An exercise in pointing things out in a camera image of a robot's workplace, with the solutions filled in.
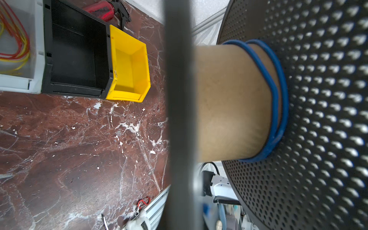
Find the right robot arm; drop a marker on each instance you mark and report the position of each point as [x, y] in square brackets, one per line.
[221, 208]

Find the aluminium frame profile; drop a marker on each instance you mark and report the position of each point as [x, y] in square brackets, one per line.
[205, 32]

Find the white plastic part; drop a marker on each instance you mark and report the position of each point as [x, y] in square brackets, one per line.
[140, 223]

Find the black plastic bin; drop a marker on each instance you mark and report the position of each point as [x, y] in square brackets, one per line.
[78, 58]

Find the grey perforated cable spool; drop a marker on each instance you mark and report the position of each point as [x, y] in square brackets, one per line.
[282, 101]

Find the white plastic bin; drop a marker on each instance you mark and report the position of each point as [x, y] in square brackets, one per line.
[22, 46]

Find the yellow plastic bin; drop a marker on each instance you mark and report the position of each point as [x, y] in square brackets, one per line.
[131, 75]

